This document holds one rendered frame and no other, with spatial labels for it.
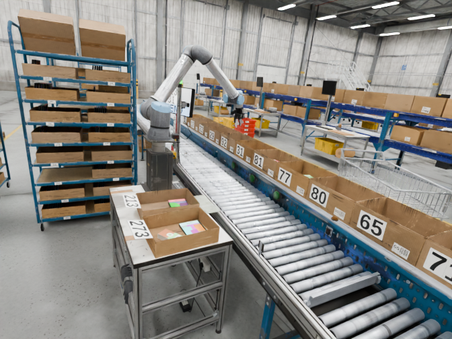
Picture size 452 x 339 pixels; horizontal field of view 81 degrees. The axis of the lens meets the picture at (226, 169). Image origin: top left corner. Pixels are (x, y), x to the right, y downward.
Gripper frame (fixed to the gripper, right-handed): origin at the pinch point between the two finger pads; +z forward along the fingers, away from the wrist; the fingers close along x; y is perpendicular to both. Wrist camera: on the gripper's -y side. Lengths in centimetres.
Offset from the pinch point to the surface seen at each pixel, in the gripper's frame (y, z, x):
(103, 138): -82, 0, -115
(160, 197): 38, 19, -119
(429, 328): 200, 32, -84
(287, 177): 89, 19, -32
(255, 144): 7.1, 26.5, 20.6
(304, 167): 84, 23, -1
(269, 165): 64, 19, -24
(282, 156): 54, 24, 8
